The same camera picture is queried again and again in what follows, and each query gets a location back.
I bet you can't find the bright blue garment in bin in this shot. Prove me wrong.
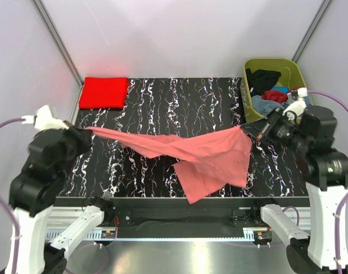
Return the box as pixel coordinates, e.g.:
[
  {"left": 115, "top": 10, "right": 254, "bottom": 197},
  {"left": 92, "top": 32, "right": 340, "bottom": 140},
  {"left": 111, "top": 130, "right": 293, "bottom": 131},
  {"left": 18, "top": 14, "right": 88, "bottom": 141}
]
[{"left": 271, "top": 86, "right": 289, "bottom": 94}]

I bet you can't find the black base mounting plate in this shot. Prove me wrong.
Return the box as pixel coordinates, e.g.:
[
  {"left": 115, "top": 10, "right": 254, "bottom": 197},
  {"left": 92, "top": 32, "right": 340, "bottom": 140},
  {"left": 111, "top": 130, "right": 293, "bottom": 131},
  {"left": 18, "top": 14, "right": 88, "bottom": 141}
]
[{"left": 46, "top": 196, "right": 322, "bottom": 239}]

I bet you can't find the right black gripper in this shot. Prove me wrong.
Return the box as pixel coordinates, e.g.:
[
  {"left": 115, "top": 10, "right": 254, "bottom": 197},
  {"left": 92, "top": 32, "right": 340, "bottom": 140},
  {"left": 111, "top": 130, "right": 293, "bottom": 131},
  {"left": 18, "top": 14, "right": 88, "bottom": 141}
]
[{"left": 240, "top": 105, "right": 310, "bottom": 152}]

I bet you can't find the left aluminium corner post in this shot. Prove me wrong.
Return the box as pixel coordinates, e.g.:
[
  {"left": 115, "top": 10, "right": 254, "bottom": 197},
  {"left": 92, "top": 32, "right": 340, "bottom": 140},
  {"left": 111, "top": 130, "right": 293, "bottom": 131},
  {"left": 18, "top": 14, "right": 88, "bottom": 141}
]
[{"left": 30, "top": 0, "right": 84, "bottom": 88}]

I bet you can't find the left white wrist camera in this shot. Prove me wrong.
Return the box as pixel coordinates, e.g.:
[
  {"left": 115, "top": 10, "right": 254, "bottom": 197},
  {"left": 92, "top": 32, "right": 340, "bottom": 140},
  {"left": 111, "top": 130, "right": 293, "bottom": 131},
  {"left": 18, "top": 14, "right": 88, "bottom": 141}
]
[{"left": 21, "top": 105, "right": 69, "bottom": 131}]

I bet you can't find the aluminium corner post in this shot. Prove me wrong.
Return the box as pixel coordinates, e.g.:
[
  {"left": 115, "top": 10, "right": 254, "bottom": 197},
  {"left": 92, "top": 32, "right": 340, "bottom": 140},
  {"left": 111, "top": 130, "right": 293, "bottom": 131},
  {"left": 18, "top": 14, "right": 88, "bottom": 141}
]
[
  {"left": 292, "top": 0, "right": 334, "bottom": 63},
  {"left": 30, "top": 0, "right": 84, "bottom": 88}
]

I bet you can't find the olive green plastic bin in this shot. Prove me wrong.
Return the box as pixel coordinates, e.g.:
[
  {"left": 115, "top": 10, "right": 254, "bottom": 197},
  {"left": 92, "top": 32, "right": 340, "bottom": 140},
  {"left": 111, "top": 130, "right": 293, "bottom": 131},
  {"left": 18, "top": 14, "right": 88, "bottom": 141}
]
[{"left": 241, "top": 58, "right": 306, "bottom": 123}]

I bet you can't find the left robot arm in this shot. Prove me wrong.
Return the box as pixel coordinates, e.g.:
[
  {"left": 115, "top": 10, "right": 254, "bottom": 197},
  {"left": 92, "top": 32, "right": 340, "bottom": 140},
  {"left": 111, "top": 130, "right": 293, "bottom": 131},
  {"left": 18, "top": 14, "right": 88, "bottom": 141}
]
[{"left": 2, "top": 127, "right": 117, "bottom": 273}]

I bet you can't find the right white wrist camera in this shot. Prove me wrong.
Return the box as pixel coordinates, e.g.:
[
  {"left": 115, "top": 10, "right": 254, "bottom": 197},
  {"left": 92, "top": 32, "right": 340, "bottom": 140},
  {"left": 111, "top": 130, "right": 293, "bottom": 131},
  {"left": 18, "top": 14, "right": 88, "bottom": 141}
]
[{"left": 283, "top": 87, "right": 308, "bottom": 122}]

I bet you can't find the dark red garment in bin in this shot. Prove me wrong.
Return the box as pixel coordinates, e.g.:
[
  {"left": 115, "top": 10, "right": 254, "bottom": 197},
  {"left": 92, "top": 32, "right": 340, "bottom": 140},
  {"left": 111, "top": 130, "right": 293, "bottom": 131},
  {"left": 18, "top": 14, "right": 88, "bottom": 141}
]
[{"left": 261, "top": 90, "right": 290, "bottom": 104}]

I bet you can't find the black garment in bin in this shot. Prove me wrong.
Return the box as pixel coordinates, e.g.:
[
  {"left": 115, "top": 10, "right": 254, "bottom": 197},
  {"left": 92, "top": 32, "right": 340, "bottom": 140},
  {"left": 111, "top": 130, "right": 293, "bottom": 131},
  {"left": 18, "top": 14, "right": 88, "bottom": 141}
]
[{"left": 245, "top": 68, "right": 281, "bottom": 96}]

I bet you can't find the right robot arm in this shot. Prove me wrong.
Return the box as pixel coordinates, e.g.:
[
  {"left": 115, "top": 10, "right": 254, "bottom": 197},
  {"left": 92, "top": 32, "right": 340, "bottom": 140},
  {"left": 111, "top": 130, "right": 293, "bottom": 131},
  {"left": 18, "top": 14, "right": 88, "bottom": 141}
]
[{"left": 241, "top": 106, "right": 348, "bottom": 273}]

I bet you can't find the folded red t shirt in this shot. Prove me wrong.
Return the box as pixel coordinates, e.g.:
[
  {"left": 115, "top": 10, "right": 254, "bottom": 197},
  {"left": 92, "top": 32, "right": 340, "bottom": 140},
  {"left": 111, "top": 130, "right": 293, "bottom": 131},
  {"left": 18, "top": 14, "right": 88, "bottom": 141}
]
[{"left": 78, "top": 77, "right": 130, "bottom": 110}]

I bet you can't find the pink t shirt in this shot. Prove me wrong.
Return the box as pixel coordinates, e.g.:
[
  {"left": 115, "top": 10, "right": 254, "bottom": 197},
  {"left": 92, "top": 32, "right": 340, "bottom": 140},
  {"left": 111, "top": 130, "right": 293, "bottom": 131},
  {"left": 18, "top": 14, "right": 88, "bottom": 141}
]
[{"left": 89, "top": 126, "right": 252, "bottom": 204}]

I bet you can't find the aluminium frame rail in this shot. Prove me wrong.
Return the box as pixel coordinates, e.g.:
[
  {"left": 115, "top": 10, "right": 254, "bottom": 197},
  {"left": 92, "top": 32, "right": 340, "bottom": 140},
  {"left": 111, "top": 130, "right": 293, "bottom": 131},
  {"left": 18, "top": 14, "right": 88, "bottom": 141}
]
[{"left": 27, "top": 207, "right": 340, "bottom": 243}]

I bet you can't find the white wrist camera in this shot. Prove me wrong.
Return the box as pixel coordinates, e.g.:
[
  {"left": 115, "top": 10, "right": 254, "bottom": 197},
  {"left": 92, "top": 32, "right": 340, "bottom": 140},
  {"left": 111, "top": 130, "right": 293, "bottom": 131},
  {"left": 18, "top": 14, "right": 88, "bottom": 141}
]
[
  {"left": 283, "top": 87, "right": 308, "bottom": 122},
  {"left": 21, "top": 105, "right": 69, "bottom": 131}
]

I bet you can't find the grey blue garment in bin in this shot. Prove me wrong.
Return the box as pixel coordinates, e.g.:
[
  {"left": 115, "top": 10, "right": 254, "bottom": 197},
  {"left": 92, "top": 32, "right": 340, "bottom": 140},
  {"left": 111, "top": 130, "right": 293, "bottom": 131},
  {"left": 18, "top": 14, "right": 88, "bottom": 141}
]
[{"left": 251, "top": 95, "right": 285, "bottom": 116}]

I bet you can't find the right aluminium corner post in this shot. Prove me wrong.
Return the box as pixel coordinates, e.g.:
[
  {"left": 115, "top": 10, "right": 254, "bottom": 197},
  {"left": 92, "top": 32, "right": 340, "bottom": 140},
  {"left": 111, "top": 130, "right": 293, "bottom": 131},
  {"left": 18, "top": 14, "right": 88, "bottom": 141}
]
[{"left": 292, "top": 0, "right": 334, "bottom": 63}]

